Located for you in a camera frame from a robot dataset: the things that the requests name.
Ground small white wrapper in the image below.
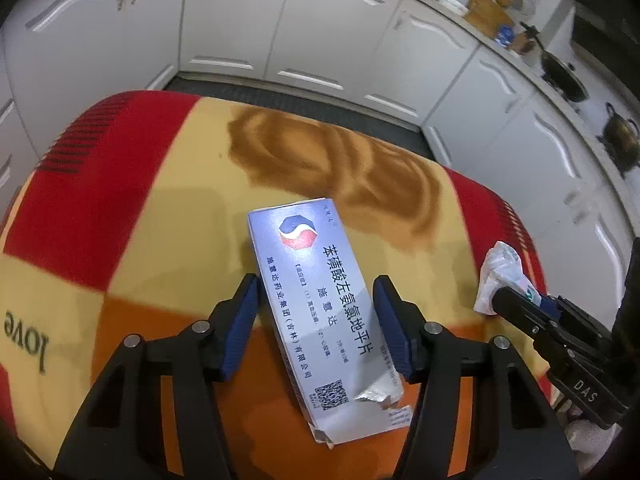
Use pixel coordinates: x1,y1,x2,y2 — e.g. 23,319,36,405
473,240,541,315

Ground blue white medicine box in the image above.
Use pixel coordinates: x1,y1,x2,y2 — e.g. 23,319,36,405
248,198,412,446

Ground white kitchen cabinets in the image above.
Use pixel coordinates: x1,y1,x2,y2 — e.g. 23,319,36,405
1,0,639,324

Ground white gloved right hand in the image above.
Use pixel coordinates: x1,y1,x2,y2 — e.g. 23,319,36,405
564,419,622,477

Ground bronze stock pot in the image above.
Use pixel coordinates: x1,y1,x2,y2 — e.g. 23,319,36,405
598,102,640,176

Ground colourful patterned blanket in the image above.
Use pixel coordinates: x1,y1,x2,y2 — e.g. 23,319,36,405
1,91,547,466

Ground black frying pan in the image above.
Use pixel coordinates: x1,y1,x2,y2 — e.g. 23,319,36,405
521,22,589,103

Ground wooden cutting board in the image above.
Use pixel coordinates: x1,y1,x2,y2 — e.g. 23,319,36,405
463,0,514,39

